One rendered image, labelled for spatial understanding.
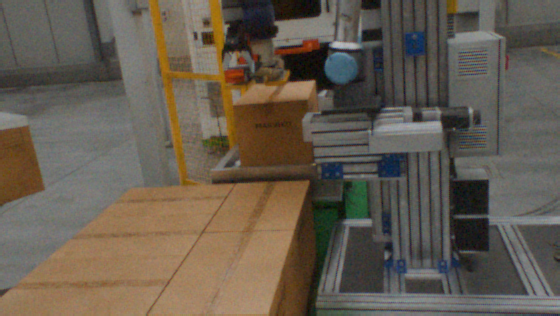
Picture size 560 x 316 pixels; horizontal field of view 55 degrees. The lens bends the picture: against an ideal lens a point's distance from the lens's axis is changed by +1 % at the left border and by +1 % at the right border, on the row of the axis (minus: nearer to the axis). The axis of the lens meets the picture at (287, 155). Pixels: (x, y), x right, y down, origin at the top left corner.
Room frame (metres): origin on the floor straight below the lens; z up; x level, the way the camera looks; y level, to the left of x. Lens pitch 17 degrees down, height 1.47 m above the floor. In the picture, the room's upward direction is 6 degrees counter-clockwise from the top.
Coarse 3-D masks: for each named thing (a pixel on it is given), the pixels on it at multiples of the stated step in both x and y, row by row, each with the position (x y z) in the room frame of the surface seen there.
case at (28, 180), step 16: (0, 112) 2.84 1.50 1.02; (0, 128) 2.56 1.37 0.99; (16, 128) 2.61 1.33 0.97; (0, 144) 2.54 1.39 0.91; (16, 144) 2.60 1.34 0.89; (32, 144) 2.65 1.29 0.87; (0, 160) 2.53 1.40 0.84; (16, 160) 2.58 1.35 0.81; (32, 160) 2.64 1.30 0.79; (0, 176) 2.52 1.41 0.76; (16, 176) 2.57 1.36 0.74; (32, 176) 2.62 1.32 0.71; (0, 192) 2.50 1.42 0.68; (16, 192) 2.55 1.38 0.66; (32, 192) 2.61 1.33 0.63
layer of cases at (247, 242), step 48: (144, 192) 2.67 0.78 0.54; (192, 192) 2.59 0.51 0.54; (240, 192) 2.51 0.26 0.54; (288, 192) 2.44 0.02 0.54; (96, 240) 2.11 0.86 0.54; (144, 240) 2.05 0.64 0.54; (192, 240) 2.00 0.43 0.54; (240, 240) 1.95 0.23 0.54; (288, 240) 1.91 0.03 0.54; (48, 288) 1.73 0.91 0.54; (96, 288) 1.69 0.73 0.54; (144, 288) 1.65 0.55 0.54; (192, 288) 1.62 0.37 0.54; (240, 288) 1.58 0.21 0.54; (288, 288) 1.75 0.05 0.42
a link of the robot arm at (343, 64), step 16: (352, 0) 1.88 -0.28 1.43; (336, 16) 1.91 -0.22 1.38; (352, 16) 1.88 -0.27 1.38; (336, 32) 1.90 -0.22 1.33; (352, 32) 1.89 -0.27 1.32; (336, 48) 1.88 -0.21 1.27; (352, 48) 1.87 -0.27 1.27; (336, 64) 1.87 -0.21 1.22; (352, 64) 1.85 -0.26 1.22; (336, 80) 1.88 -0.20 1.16
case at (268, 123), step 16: (256, 96) 2.93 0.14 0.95; (272, 96) 2.88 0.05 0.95; (288, 96) 2.83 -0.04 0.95; (304, 96) 2.78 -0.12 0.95; (240, 112) 2.74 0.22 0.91; (256, 112) 2.72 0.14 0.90; (272, 112) 2.71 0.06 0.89; (288, 112) 2.70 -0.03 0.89; (304, 112) 2.69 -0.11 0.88; (240, 128) 2.74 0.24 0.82; (256, 128) 2.73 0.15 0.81; (272, 128) 2.71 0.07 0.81; (288, 128) 2.70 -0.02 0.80; (240, 144) 2.74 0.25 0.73; (256, 144) 2.73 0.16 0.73; (272, 144) 2.71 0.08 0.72; (288, 144) 2.70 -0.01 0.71; (304, 144) 2.69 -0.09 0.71; (240, 160) 2.74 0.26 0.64; (256, 160) 2.73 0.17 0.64; (272, 160) 2.72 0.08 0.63; (288, 160) 2.70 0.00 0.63; (304, 160) 2.69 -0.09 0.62
